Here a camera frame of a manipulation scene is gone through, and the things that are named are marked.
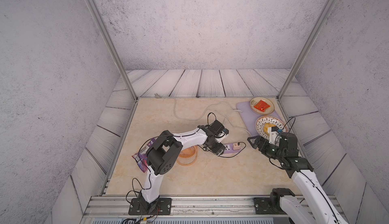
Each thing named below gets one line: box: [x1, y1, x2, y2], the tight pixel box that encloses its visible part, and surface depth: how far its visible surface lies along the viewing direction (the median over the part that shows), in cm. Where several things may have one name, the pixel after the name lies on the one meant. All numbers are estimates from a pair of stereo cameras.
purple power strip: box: [222, 142, 243, 155], surface depth 91 cm
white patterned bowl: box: [255, 115, 289, 142], surface depth 104 cm
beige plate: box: [249, 96, 275, 116], surface depth 114 cm
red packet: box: [253, 99, 271, 112], surface depth 114 cm
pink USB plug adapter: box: [232, 142, 241, 151], surface depth 88 cm
